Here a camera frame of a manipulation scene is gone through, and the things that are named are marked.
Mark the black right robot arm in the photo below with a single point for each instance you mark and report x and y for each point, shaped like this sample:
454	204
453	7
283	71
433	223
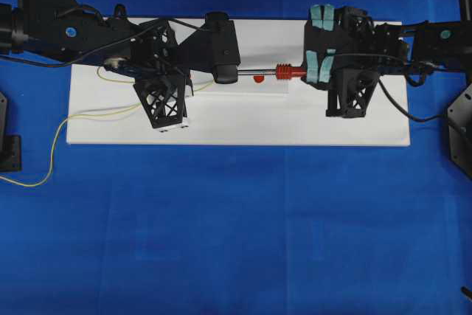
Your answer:
417	49

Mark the white rectangular board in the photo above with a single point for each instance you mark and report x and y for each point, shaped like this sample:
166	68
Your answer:
104	109

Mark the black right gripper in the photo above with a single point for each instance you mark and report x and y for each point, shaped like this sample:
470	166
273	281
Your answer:
332	40

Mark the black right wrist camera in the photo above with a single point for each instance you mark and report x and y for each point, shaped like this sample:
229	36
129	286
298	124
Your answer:
350	92

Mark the blue table cloth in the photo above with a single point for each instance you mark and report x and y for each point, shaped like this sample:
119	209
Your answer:
230	230

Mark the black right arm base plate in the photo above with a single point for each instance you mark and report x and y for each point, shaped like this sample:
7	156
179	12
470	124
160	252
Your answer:
459	114

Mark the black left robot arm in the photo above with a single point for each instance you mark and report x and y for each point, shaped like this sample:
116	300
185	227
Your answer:
67	32

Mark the red handled soldering iron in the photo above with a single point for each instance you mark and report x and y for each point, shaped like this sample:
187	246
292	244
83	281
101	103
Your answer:
280	72

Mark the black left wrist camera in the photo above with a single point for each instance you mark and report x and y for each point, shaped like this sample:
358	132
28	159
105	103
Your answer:
163	99

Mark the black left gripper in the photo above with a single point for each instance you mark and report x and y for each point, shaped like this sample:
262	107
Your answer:
212	48

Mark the white strip with red dots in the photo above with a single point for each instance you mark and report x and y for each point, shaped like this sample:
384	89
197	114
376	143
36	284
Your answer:
245	84

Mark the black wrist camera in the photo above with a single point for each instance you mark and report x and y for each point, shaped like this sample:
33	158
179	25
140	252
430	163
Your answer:
163	99
350	92

